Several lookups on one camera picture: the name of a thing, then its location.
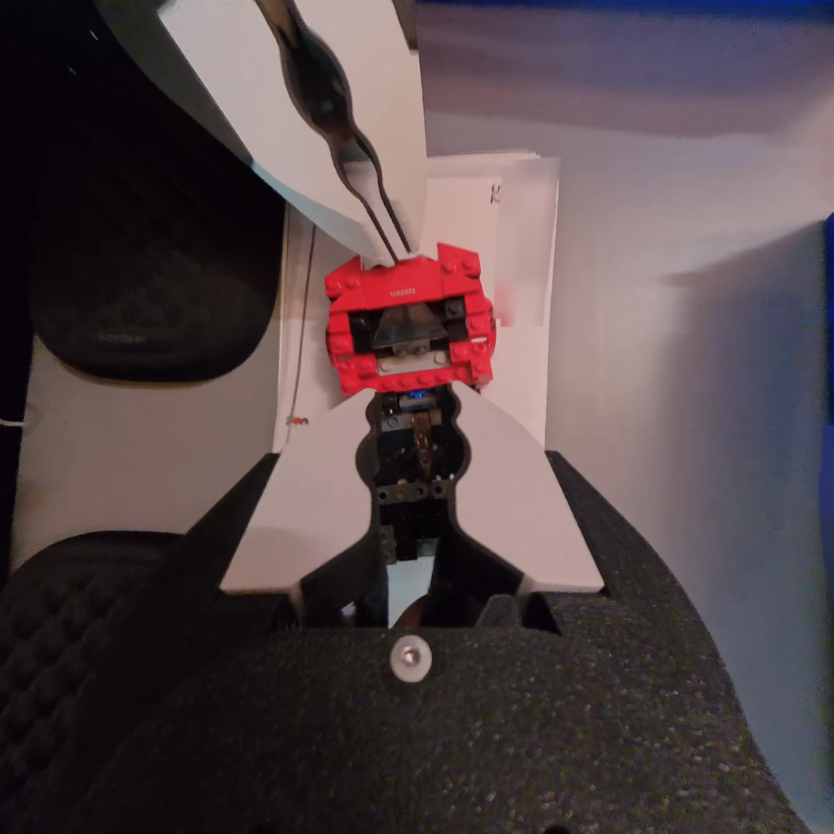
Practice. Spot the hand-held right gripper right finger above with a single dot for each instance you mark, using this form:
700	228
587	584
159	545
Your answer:
528	515

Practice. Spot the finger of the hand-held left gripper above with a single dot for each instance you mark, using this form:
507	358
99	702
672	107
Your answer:
260	130
391	104

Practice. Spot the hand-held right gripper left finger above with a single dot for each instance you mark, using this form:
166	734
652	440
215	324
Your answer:
306	515

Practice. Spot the red lego car body section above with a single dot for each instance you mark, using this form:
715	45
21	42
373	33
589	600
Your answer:
404	286

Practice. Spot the white instruction booklet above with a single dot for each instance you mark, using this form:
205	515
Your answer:
469	215

